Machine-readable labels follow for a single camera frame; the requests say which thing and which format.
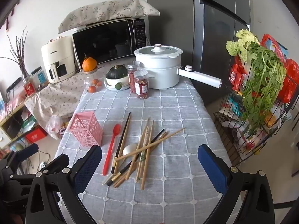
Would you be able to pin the red snack packet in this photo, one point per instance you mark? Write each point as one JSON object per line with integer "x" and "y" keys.
{"x": 236, "y": 74}

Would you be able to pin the floral microwave cover cloth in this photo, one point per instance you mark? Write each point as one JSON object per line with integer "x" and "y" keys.
{"x": 105, "y": 11}

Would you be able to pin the cream air fryer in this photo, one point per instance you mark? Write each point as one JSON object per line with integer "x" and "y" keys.
{"x": 56, "y": 58}

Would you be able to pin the group of wooden chopsticks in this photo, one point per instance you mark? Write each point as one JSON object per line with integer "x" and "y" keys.
{"x": 172, "y": 133}

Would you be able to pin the white ceramic spoon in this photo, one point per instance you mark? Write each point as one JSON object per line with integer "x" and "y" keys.
{"x": 129, "y": 149}

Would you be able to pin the clear glass jar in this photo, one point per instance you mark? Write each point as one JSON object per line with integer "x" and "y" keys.
{"x": 93, "y": 77}

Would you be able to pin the red plastic bag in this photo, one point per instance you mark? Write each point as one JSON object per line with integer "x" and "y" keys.
{"x": 290, "y": 79}

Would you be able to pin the pink perforated utensil holder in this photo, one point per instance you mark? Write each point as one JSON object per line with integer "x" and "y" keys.
{"x": 86, "y": 130}

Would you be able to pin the grey refrigerator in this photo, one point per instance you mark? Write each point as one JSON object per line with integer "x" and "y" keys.
{"x": 210, "y": 39}

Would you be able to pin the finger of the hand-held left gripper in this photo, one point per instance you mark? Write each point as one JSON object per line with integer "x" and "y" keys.
{"x": 25, "y": 151}
{"x": 57, "y": 162}

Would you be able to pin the red plastic spoon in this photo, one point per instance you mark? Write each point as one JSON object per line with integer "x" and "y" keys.
{"x": 111, "y": 151}

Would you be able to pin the tall red spice jar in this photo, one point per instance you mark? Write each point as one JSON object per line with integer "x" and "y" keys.
{"x": 132, "y": 79}

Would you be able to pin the black microwave oven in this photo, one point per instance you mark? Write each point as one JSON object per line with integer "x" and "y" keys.
{"x": 105, "y": 42}

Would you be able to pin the large orange fruit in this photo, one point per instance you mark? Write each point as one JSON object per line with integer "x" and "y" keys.
{"x": 89, "y": 64}

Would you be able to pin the dark green squash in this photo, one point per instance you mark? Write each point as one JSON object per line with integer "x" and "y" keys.
{"x": 115, "y": 72}

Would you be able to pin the white electric cooking pot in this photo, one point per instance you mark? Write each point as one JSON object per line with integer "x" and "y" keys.
{"x": 158, "y": 72}

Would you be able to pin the white bowl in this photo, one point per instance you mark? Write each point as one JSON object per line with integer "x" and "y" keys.
{"x": 109, "y": 84}

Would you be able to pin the clear jar with blue label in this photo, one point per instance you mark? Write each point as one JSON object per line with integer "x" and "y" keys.
{"x": 41, "y": 75}

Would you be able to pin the grey chequered tablecloth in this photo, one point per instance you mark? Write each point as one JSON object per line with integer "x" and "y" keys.
{"x": 182, "y": 121}

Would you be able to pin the green leafy herbs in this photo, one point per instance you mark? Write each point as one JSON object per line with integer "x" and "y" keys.
{"x": 264, "y": 79}

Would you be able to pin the labelled red spice jar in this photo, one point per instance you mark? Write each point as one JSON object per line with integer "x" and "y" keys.
{"x": 142, "y": 86}

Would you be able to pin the red box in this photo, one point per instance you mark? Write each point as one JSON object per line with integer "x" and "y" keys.
{"x": 36, "y": 135}

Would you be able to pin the napa cabbage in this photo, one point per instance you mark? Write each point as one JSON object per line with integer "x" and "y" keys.
{"x": 243, "y": 44}

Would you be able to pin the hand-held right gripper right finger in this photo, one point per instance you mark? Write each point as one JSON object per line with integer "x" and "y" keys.
{"x": 213, "y": 168}

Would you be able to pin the wooden shelf unit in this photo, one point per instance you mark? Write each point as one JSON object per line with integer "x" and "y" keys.
{"x": 11, "y": 121}

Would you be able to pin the black object on shelf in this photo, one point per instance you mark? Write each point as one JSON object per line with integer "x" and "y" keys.
{"x": 14, "y": 84}

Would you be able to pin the translucent plastic bag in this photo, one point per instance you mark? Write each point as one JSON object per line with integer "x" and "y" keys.
{"x": 55, "y": 126}

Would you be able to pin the glass vase with red label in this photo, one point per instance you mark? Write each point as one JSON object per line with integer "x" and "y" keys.
{"x": 29, "y": 87}

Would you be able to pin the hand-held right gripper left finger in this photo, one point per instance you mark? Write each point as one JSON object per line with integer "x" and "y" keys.
{"x": 90, "y": 165}

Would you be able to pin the black chopstick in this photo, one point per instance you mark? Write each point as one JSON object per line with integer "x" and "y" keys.
{"x": 123, "y": 133}
{"x": 157, "y": 136}

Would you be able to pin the bare dry twigs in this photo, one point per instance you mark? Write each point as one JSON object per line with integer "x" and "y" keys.
{"x": 18, "y": 51}

